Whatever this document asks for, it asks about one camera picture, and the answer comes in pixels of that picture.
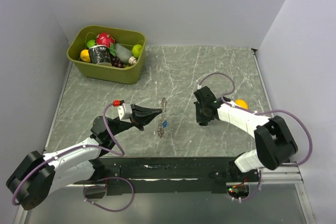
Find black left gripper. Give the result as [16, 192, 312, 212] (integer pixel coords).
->
[108, 103, 162, 137]

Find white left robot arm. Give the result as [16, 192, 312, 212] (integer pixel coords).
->
[6, 101, 163, 210]

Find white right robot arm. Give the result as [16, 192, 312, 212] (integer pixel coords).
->
[194, 86, 298, 181]

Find yellow lemon on table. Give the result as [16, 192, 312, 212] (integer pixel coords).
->
[235, 99, 248, 110]

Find dark purple grapes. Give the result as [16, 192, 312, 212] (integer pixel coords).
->
[111, 56, 124, 68]

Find grey plastic bottle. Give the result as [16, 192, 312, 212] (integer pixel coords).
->
[114, 44, 137, 65]

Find green apple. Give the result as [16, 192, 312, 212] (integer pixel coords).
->
[132, 44, 143, 58]

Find black instant noodle cup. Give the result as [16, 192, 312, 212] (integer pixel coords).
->
[88, 45, 112, 67]

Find yellow lemon in bin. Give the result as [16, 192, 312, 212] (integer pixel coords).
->
[80, 49, 91, 63]

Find red dragon fruit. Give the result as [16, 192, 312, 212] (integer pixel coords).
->
[96, 33, 115, 48]

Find green lime in bin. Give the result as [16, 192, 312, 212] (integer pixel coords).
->
[86, 39, 97, 48]

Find olive green plastic bin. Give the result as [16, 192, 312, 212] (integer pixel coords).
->
[67, 25, 146, 84]

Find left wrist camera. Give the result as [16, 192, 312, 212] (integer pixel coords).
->
[112, 100, 133, 121]

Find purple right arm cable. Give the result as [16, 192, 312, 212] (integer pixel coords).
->
[198, 72, 313, 204]

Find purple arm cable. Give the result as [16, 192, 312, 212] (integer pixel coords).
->
[12, 103, 125, 206]
[198, 72, 313, 204]

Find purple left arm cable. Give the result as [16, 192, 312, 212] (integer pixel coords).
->
[12, 103, 125, 206]

